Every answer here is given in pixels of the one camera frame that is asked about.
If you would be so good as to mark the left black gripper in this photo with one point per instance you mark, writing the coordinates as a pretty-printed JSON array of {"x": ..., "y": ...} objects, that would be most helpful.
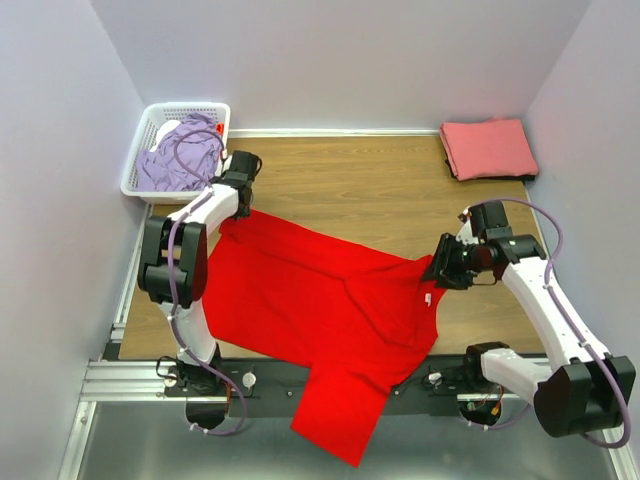
[{"x": 245, "y": 213}]

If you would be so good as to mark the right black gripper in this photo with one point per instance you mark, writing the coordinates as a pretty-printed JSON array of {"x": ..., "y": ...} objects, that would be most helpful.
[{"x": 442, "y": 263}]

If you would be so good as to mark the red t shirt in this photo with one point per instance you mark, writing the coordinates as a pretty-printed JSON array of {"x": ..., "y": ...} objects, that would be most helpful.
[{"x": 359, "y": 319}]

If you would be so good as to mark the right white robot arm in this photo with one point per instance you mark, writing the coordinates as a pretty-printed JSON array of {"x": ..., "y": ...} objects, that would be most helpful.
[{"x": 583, "y": 388}]

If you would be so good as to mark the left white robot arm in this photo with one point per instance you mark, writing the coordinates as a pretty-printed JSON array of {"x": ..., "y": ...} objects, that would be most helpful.
[{"x": 173, "y": 272}]

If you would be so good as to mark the purple t shirt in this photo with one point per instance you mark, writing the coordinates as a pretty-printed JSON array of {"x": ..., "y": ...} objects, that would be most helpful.
[{"x": 186, "y": 159}]

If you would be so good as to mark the white garment in basket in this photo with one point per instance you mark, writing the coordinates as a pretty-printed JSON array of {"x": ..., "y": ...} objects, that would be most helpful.
[{"x": 164, "y": 130}]

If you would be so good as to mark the white plastic laundry basket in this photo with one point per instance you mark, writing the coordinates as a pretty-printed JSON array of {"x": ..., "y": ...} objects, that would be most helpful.
[{"x": 152, "y": 118}]

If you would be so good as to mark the folded pink t shirt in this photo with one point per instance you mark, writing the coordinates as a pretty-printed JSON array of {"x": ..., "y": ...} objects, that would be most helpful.
[{"x": 494, "y": 139}]

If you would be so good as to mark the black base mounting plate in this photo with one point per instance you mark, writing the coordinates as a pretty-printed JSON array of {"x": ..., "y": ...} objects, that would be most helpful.
[{"x": 271, "y": 388}]

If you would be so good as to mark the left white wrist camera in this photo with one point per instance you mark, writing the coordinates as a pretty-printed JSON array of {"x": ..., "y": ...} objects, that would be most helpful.
[{"x": 243, "y": 167}]

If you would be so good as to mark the aluminium frame rail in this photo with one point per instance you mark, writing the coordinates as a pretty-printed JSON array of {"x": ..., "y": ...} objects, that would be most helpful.
[{"x": 126, "y": 428}]

